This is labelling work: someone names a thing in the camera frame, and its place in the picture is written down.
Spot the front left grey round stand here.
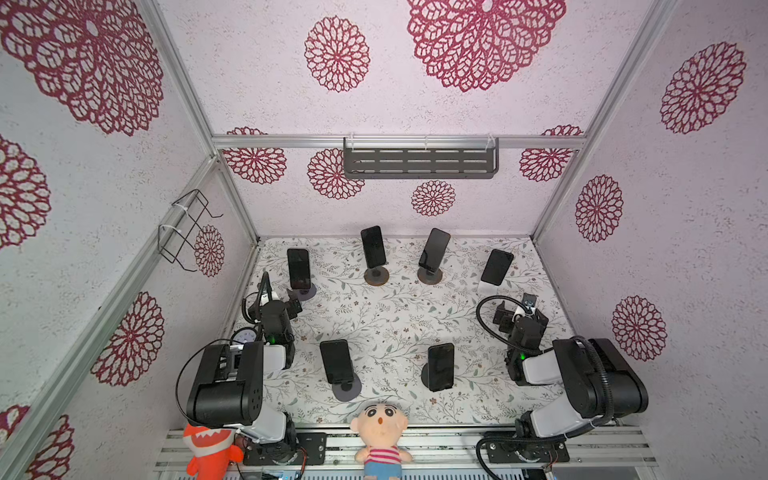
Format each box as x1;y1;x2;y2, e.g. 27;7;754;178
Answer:
332;373;362;402

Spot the wooden base stand centre-left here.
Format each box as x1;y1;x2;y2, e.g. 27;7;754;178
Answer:
364;266;390;286

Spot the red shark plush toy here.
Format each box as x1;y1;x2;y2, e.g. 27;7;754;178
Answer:
183;424;245;480

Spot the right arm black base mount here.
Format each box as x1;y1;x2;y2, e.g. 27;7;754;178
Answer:
483;432;571;464

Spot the round pressure gauge dial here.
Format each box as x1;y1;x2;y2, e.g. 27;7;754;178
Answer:
231;327;260;344

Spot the back left grey stand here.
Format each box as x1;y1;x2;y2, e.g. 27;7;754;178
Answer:
293;284;317;302

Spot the white folding phone stand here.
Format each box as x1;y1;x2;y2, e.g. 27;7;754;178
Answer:
477;281;498;298

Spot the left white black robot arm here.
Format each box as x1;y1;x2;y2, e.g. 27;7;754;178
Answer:
179;291;302;450

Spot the black phone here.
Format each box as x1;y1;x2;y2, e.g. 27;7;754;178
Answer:
287;248;312;290
361;226;387;269
320;339;354;386
419;228;451;273
480;249;514;287
425;343;455;392

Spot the front right black stand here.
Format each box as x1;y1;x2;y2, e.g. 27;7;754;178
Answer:
420;364;431;390

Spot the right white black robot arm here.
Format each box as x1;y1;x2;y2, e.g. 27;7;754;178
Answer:
492;301;649;441

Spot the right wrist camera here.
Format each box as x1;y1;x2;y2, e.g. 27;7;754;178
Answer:
522;293;538;315

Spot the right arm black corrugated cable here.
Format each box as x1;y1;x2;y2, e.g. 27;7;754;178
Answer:
475;294;616;480

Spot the wooden base stand centre-right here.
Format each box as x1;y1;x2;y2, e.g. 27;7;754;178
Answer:
417;267;443;285

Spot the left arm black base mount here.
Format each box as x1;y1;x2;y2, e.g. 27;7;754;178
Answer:
243;431;328;467

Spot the grey metal wall shelf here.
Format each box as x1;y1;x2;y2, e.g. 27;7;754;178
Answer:
342;137;499;180

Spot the black wire wall rack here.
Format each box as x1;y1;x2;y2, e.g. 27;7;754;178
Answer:
156;189;225;278

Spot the cartoon boy plush doll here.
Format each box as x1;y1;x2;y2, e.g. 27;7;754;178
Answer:
350;403;413;480

